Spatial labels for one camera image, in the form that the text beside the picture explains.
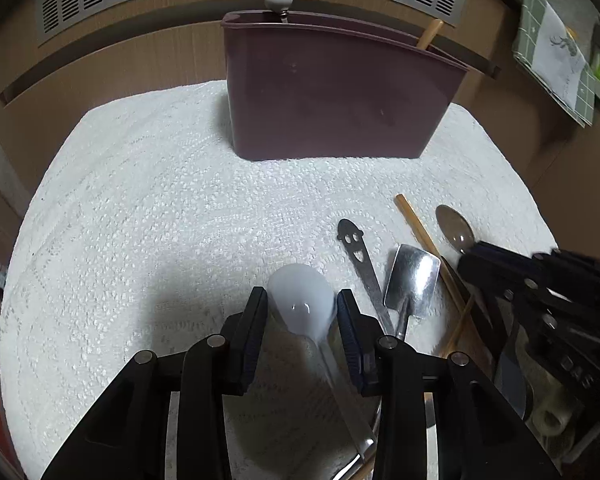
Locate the green checked towel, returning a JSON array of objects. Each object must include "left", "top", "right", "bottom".
[{"left": 511, "top": 0, "right": 597, "bottom": 128}]

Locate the white plastic spoon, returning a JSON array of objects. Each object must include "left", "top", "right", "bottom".
[{"left": 266, "top": 263, "right": 377, "bottom": 466}]

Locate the white textured table cloth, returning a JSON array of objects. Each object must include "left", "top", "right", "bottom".
[{"left": 0, "top": 79, "right": 561, "bottom": 480}]

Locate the person's right hand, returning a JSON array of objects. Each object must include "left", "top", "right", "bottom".
[{"left": 530, "top": 385, "right": 576, "bottom": 437}]

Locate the shovel-shaped metal spoon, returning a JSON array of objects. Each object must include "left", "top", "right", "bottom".
[{"left": 383, "top": 244, "right": 441, "bottom": 343}]

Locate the thick wooden utensil handle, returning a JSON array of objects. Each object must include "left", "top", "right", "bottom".
[{"left": 416, "top": 19, "right": 445, "bottom": 52}]

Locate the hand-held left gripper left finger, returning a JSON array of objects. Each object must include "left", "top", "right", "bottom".
[{"left": 40, "top": 286, "right": 270, "bottom": 480}]

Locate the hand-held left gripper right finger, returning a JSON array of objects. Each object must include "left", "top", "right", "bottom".
[{"left": 336, "top": 289, "right": 563, "bottom": 480}]

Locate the metal utensil with smiley face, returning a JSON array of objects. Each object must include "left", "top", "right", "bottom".
[{"left": 337, "top": 219, "right": 396, "bottom": 336}]

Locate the purple plastic utensil holder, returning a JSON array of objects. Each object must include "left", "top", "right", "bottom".
[{"left": 221, "top": 10, "right": 498, "bottom": 162}]

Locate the brown wooden cabinet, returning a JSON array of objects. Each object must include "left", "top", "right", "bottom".
[{"left": 0, "top": 0, "right": 600, "bottom": 281}]

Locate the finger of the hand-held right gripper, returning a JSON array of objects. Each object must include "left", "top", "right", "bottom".
[
  {"left": 531, "top": 247, "right": 600, "bottom": 302},
  {"left": 456, "top": 241, "right": 556, "bottom": 312}
]

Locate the round metal spoon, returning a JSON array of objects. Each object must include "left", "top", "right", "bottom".
[{"left": 435, "top": 204, "right": 476, "bottom": 256}]

